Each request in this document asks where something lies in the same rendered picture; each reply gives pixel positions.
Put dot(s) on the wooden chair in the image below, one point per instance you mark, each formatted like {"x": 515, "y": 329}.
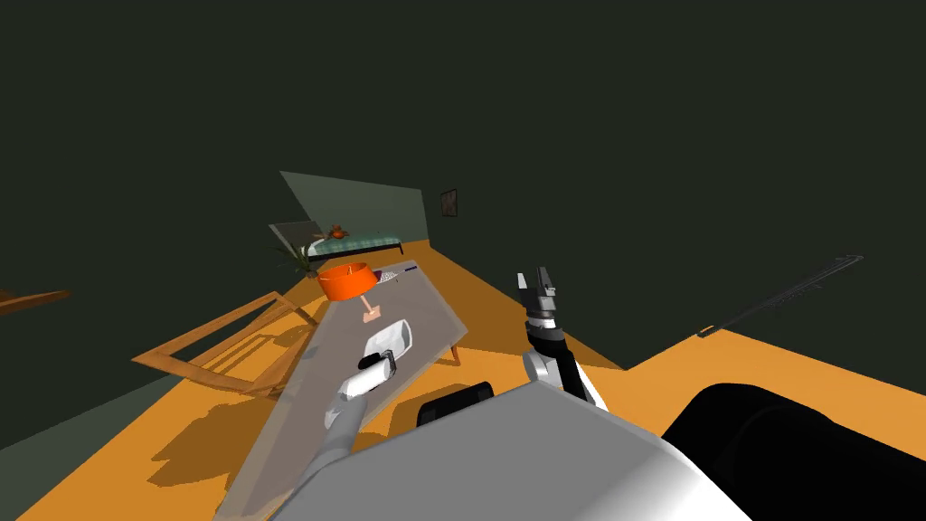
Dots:
{"x": 217, "y": 354}

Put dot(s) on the dark framed wall picture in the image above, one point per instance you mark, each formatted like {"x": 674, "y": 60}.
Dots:
{"x": 449, "y": 203}

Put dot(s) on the grey table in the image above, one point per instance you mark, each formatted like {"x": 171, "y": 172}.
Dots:
{"x": 427, "y": 318}

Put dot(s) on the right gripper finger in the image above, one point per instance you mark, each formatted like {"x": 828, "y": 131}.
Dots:
{"x": 545, "y": 282}
{"x": 521, "y": 282}

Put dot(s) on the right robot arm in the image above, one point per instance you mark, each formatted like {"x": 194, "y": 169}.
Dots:
{"x": 788, "y": 456}

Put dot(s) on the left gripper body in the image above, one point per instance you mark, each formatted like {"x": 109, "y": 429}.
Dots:
{"x": 379, "y": 361}

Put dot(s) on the orange table lamp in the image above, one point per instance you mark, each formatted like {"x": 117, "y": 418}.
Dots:
{"x": 349, "y": 282}

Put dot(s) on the bed with green cover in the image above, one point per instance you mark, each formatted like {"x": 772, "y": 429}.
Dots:
{"x": 354, "y": 246}

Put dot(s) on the green potted plant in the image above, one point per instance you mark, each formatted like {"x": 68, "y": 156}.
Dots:
{"x": 298, "y": 260}

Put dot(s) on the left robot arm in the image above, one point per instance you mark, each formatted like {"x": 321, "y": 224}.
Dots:
{"x": 340, "y": 427}

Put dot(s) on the white dish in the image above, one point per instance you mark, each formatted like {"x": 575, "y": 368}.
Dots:
{"x": 391, "y": 339}

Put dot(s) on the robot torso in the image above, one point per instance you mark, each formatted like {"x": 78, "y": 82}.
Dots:
{"x": 506, "y": 463}

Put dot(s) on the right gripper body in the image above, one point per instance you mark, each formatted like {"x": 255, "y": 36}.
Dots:
{"x": 540, "y": 302}

